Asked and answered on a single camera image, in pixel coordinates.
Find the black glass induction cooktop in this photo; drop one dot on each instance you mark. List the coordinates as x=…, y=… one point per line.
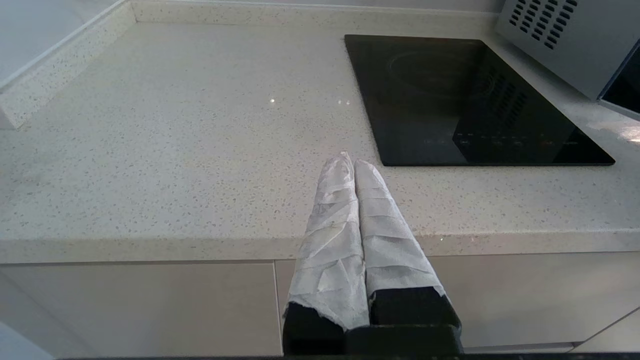
x=450, y=100

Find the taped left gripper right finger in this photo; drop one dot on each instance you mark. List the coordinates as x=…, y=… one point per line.
x=390, y=250

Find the black glass microwave door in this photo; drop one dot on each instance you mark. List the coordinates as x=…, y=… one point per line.
x=625, y=87

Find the silver Panasonic microwave oven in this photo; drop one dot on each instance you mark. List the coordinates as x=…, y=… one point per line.
x=565, y=45

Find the beige cabinet door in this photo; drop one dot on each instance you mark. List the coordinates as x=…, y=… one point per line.
x=150, y=310
x=510, y=300

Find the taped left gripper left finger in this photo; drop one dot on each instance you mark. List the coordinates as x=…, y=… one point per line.
x=330, y=250

